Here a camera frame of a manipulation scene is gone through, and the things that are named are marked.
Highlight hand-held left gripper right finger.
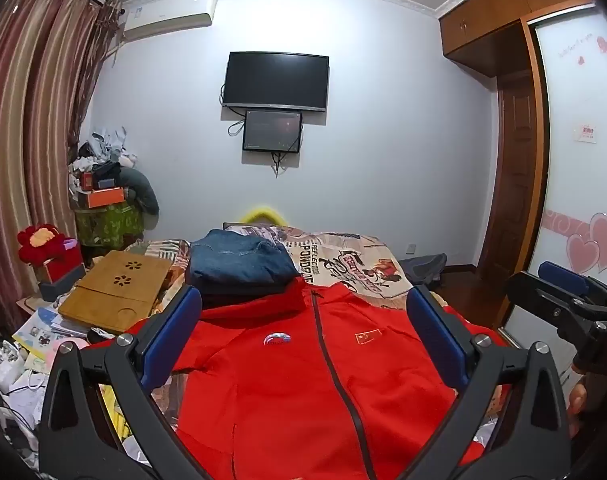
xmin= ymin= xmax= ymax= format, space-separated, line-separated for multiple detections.
xmin=398 ymin=285 xmax=571 ymax=480

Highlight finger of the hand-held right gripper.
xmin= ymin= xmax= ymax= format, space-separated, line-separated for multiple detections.
xmin=506 ymin=270 xmax=601 ymax=347
xmin=537 ymin=260 xmax=607 ymax=312

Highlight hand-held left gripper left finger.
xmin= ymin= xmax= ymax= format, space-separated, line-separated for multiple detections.
xmin=38 ymin=285 xmax=219 ymax=480

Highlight red zip jacket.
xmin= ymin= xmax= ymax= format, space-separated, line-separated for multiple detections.
xmin=90 ymin=277 xmax=514 ymax=480

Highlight person's right hand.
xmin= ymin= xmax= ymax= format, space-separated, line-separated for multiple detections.
xmin=566 ymin=374 xmax=592 ymax=437

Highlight grey bag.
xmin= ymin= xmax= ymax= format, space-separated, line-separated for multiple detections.
xmin=398 ymin=253 xmax=449 ymax=286

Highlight wooden lap tray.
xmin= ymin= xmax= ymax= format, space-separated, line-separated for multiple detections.
xmin=57 ymin=250 xmax=177 ymax=334

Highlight folded blue jeans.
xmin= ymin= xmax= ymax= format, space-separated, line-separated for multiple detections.
xmin=189 ymin=229 xmax=302 ymax=287

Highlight brown wooden door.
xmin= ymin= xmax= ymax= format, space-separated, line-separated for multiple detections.
xmin=476 ymin=71 xmax=540 ymax=272

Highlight grey storage box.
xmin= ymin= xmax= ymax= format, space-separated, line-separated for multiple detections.
xmin=36 ymin=262 xmax=87 ymax=304

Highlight green patterned cloth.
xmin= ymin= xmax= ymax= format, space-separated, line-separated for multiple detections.
xmin=73 ymin=202 xmax=145 ymax=249

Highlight pile of booklets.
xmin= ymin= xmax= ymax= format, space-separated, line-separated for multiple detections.
xmin=12 ymin=307 xmax=90 ymax=362

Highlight grey plush pillow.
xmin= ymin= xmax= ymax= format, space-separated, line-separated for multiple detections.
xmin=117 ymin=167 xmax=160 ymax=217

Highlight yellow fuzzy object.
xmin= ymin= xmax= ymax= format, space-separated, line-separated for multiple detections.
xmin=240 ymin=204 xmax=287 ymax=226

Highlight orange box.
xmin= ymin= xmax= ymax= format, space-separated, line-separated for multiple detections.
xmin=78 ymin=186 xmax=125 ymax=209

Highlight red plush flower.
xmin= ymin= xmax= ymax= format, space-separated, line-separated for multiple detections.
xmin=16 ymin=225 xmax=68 ymax=264

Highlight pile of clutter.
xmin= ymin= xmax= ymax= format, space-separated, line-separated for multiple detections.
xmin=67 ymin=127 xmax=140 ymax=194

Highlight striped brown curtain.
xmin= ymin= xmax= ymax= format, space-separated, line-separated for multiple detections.
xmin=0 ymin=0 xmax=122 ymax=323

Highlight wooden overhead cabinet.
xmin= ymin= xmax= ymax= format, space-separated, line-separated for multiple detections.
xmin=438 ymin=0 xmax=598 ymax=79

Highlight white air conditioner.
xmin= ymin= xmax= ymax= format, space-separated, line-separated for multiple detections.
xmin=122 ymin=0 xmax=218 ymax=42

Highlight pile of white cables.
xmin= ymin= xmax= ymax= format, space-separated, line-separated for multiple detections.
xmin=0 ymin=340 xmax=51 ymax=443

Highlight small black wall monitor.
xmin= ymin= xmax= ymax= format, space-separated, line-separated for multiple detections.
xmin=242 ymin=109 xmax=303 ymax=155

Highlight black wall television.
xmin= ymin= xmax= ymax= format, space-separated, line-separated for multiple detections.
xmin=222 ymin=51 xmax=330 ymax=113

